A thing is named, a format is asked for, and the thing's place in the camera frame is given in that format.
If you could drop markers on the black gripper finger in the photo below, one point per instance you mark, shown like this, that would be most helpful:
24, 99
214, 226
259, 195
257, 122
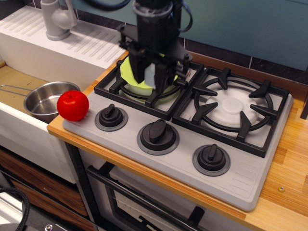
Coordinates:
139, 62
163, 77

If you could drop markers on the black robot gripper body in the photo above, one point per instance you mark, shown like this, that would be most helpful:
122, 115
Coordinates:
157, 31

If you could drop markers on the light grey-blue cube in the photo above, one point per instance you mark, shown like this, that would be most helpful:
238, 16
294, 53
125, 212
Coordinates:
149, 74

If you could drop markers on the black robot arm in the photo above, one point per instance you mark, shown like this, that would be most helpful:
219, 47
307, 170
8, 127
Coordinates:
165, 4

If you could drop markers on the lime green plate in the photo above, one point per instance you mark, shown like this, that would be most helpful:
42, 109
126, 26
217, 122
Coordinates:
127, 75

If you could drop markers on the small steel pot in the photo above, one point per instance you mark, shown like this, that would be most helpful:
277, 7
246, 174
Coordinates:
41, 102

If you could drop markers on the white toy sink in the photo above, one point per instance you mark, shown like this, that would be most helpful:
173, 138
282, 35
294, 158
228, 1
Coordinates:
80, 58

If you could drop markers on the black left burner grate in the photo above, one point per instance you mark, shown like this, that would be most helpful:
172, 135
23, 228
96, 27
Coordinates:
113, 83

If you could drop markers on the black burner grate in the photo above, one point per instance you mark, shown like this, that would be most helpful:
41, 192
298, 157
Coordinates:
113, 83
252, 138

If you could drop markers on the black left stove knob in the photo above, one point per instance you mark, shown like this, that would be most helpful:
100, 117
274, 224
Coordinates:
111, 118

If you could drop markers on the black stove knob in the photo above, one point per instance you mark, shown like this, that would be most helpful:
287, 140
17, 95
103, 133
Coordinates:
211, 160
158, 138
111, 118

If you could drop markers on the black middle stove knob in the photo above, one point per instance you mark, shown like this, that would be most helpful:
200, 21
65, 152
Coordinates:
158, 138

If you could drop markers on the white right burner cap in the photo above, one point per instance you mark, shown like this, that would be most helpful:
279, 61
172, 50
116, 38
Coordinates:
230, 103

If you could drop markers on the grey toy stovetop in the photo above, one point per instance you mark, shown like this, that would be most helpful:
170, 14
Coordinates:
239, 186

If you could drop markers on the red toy tomato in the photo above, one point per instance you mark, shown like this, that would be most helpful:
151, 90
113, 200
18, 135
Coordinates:
73, 105

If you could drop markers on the grey toy faucet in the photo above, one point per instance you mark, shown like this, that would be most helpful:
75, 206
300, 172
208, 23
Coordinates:
58, 22

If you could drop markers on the black right burner grate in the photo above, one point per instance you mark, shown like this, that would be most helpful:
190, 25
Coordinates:
252, 138

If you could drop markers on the black right stove knob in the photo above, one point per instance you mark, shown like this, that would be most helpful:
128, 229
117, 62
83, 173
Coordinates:
211, 160

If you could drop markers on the wooden drawer fronts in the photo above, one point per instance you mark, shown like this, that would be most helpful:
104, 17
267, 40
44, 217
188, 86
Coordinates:
54, 195

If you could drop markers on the black oven door handle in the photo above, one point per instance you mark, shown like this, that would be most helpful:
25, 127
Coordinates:
102, 175

